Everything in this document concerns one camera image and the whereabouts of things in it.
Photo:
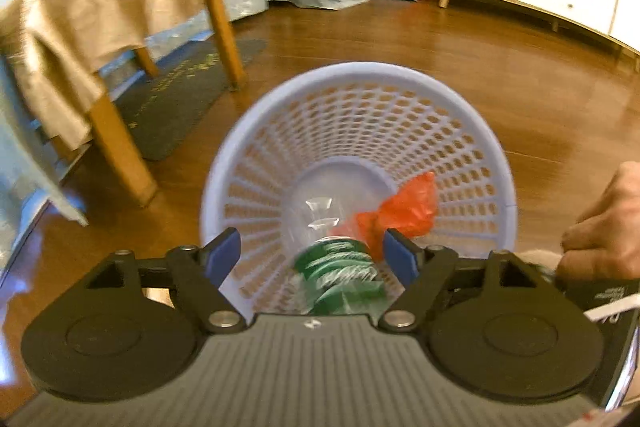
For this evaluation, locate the orange plastic bag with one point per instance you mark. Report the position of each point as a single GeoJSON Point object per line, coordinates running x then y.
{"type": "Point", "coordinates": [405, 212]}

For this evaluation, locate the clear bottle with green label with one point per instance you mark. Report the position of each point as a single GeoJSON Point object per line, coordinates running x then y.
{"type": "Point", "coordinates": [335, 274]}

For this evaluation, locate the lavender plastic mesh basket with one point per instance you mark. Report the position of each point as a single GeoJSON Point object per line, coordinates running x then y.
{"type": "Point", "coordinates": [360, 117]}

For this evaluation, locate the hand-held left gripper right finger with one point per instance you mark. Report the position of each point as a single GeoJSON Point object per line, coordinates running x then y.
{"type": "Point", "coordinates": [397, 253]}

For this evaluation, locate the wooden chair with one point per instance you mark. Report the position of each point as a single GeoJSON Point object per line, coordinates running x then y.
{"type": "Point", "coordinates": [122, 157]}

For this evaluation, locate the person's right hand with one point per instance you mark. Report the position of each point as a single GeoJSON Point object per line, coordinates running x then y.
{"type": "Point", "coordinates": [610, 227]}

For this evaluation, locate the dark grey door mat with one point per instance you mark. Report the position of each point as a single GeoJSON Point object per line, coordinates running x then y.
{"type": "Point", "coordinates": [175, 97]}

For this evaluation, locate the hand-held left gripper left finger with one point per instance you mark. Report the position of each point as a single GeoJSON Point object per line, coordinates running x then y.
{"type": "Point", "coordinates": [225, 253]}

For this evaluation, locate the tan chair cover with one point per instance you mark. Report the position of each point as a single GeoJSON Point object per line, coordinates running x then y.
{"type": "Point", "coordinates": [90, 7]}

